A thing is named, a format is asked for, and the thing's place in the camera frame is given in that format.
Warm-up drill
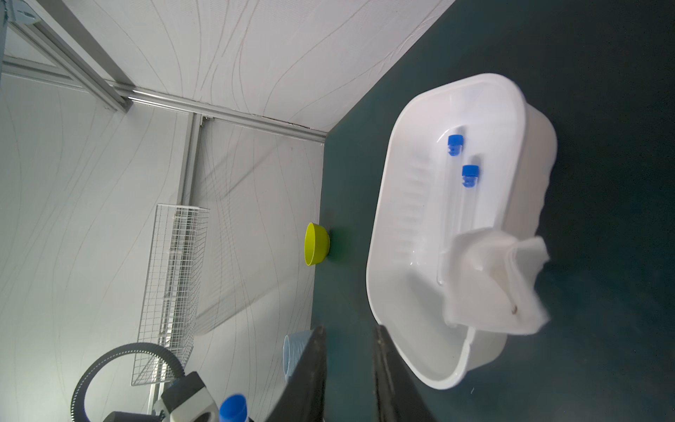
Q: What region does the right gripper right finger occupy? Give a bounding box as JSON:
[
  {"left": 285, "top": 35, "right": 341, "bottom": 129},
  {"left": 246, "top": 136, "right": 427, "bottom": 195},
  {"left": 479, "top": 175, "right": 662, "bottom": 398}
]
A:
[{"left": 374, "top": 325, "right": 435, "bottom": 421}]

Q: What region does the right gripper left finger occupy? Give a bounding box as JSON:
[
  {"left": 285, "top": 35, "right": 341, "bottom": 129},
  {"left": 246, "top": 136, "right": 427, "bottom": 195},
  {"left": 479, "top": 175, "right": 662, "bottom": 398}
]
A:
[{"left": 267, "top": 326, "right": 327, "bottom": 421}]

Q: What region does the test tube blue cap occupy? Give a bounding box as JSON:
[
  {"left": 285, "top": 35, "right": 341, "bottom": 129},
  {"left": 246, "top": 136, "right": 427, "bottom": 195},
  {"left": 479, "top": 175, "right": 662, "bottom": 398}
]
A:
[
  {"left": 454, "top": 165, "right": 480, "bottom": 234},
  {"left": 436, "top": 134, "right": 464, "bottom": 286},
  {"left": 219, "top": 394, "right": 250, "bottom": 422}
]

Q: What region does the white wipe cloth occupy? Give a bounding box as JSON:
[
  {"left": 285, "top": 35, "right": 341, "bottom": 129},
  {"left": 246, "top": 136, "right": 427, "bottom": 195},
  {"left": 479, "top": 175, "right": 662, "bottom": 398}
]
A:
[{"left": 438, "top": 229, "right": 549, "bottom": 335}]

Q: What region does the clear plastic cup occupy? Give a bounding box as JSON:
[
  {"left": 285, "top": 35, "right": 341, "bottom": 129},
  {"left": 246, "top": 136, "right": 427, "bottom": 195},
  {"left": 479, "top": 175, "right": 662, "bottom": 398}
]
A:
[{"left": 282, "top": 330, "right": 313, "bottom": 383}]

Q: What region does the green bowl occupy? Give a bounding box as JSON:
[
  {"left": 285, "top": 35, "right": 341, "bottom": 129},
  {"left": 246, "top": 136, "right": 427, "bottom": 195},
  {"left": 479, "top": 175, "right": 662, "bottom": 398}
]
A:
[{"left": 304, "top": 223, "right": 330, "bottom": 267}]

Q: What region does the white rectangular tray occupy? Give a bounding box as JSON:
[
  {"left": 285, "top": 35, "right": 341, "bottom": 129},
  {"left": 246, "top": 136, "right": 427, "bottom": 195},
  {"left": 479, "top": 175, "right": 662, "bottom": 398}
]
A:
[{"left": 366, "top": 74, "right": 557, "bottom": 390}]

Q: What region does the green table mat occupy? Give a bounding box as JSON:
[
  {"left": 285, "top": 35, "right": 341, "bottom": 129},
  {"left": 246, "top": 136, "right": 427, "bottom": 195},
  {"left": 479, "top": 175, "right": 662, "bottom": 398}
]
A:
[{"left": 312, "top": 1, "right": 674, "bottom": 421}]

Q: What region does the white wire basket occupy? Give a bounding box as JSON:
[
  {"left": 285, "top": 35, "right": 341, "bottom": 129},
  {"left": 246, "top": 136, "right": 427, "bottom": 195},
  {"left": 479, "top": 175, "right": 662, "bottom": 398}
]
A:
[{"left": 137, "top": 204, "right": 209, "bottom": 365}]

